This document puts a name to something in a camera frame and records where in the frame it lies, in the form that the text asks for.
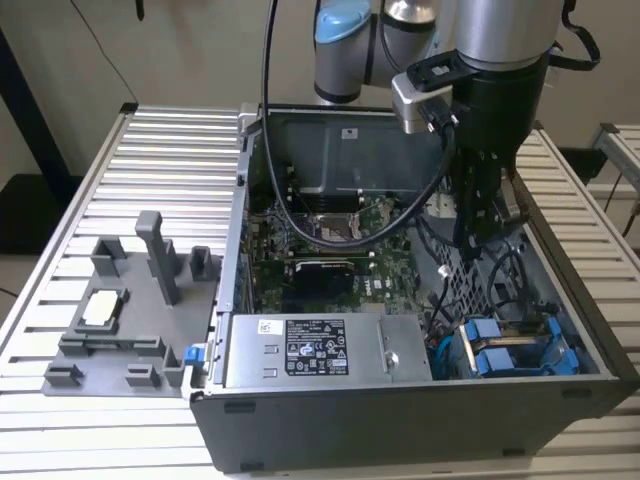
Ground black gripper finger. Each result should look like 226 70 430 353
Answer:
453 148 484 262
479 155 530 244

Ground black disk wire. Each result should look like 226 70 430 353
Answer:
487 248 529 314

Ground hard disk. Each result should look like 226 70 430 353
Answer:
458 314 577 354

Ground metal disk bay cage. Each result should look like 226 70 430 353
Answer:
405 189 531 321

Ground green motherboard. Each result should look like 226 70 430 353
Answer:
247 192 426 316

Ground CPU socket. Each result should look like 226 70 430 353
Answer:
308 210 367 250

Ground metal slat side table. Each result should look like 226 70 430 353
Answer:
591 122 640 181

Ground blue carrier in bay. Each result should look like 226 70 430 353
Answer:
474 347 582 380

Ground black graphics card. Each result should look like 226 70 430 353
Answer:
283 254 377 312

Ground black PC case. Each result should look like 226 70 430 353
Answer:
188 102 640 476

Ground silver power supply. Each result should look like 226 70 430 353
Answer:
221 313 434 390

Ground grey parts rack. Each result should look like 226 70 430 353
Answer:
43 209 225 400

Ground silver CPU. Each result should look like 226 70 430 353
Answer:
81 290 122 327

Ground dark furniture panel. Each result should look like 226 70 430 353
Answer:
0 24 87 255

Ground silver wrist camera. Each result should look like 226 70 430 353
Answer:
390 52 460 136

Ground thin black looped cable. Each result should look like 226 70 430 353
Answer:
548 0 601 72

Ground blue wire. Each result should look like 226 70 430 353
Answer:
428 333 455 377

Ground thick black camera cable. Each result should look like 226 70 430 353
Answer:
262 0 460 252

